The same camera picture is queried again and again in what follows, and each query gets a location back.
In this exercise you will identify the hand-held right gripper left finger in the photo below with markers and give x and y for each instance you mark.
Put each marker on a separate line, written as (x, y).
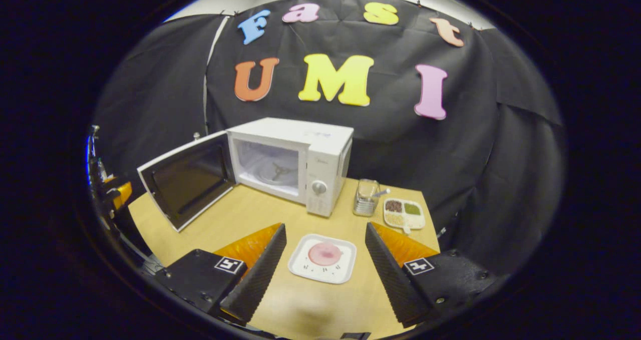
(255, 275)

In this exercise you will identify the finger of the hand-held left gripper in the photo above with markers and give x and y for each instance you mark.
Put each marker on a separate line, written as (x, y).
(122, 195)

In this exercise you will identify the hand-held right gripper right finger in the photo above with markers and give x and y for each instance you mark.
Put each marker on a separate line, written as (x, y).
(393, 275)

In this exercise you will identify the white square plate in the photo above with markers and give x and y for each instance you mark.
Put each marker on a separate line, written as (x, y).
(345, 245)

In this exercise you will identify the pink round food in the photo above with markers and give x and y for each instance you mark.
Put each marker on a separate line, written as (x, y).
(325, 254)

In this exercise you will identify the white microwave oven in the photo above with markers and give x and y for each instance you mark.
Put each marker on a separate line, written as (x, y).
(323, 152)

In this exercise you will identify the white divided grain dish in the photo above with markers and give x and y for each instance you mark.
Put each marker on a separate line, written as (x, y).
(404, 215)

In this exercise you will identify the clear glass jar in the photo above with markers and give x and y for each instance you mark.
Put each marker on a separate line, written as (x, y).
(364, 202)

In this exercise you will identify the metal spoon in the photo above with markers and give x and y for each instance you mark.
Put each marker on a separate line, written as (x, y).
(383, 192)

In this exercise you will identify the black backdrop cloth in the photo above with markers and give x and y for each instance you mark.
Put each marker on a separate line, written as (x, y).
(390, 144)

